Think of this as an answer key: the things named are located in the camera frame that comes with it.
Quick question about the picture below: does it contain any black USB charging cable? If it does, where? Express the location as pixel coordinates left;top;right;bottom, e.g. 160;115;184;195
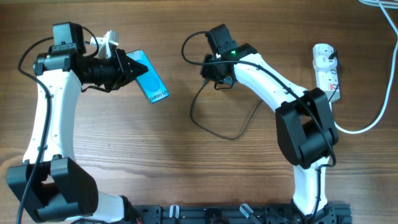
189;49;343;140

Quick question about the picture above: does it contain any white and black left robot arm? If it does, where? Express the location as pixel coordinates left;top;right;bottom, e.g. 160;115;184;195
6;22;148;223

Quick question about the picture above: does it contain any white power strip cord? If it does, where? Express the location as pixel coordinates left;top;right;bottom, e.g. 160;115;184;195
327;0;398;135

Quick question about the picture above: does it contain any white USB charger plug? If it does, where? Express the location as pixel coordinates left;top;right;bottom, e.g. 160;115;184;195
313;55;337;71

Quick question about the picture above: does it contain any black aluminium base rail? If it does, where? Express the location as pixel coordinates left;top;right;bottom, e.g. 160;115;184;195
133;203;353;224

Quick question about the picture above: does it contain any white power strip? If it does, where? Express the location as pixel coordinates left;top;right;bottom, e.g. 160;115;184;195
313;44;340;102

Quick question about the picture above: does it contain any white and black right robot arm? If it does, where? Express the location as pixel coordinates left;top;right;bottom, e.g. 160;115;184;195
201;24;338;219

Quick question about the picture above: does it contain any blue Samsung Galaxy smartphone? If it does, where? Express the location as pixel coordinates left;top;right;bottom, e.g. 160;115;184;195
127;50;169;104

